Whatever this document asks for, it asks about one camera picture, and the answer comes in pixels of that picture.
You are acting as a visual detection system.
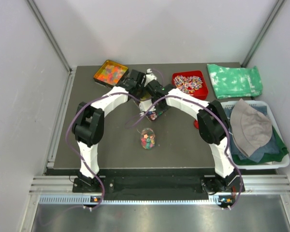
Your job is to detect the speckled tin pastel star candies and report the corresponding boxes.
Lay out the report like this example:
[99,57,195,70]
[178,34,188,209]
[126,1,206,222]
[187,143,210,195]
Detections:
[133,95,167,122]

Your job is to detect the clear glass jar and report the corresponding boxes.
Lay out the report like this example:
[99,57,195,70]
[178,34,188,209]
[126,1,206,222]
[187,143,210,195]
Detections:
[140,128,156,150]

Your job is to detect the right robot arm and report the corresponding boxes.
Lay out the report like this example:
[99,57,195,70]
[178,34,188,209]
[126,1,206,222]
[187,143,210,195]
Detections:
[145,80,235,191]

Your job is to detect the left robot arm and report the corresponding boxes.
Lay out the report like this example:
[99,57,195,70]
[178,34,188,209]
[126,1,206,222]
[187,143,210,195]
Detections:
[71,70,146,192]

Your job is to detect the gold tin translucent star candies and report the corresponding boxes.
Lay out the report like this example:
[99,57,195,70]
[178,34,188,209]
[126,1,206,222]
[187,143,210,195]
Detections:
[93,60,129,87]

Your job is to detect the red box of lollipops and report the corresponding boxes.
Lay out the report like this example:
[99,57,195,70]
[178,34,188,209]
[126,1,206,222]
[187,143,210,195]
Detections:
[172,71,208,100]

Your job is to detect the red round lid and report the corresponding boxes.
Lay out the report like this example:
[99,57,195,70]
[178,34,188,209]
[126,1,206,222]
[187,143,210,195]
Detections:
[194,120,199,129]

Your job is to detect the green white cloth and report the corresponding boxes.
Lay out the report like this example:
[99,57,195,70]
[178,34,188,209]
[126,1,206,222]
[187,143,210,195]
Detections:
[207,64,263,99]

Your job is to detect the grey cloth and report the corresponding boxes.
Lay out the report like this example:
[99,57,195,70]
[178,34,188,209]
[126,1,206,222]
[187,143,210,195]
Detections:
[230,99,273,157]

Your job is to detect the blue cloth in basket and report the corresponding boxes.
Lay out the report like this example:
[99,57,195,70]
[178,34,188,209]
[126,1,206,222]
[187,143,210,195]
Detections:
[224,101,280,165]

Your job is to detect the green cloth in basket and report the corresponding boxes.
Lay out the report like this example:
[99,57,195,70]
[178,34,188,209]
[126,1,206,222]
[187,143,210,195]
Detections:
[231,127,289,166]

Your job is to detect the white laundry basket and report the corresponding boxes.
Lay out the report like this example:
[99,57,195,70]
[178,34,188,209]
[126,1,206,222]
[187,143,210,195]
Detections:
[222,101,290,170]

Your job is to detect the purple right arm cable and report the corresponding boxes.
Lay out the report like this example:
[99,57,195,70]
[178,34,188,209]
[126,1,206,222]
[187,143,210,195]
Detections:
[124,95,245,210]

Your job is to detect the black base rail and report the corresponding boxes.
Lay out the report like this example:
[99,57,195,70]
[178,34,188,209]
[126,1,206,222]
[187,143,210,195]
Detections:
[72,168,245,201]

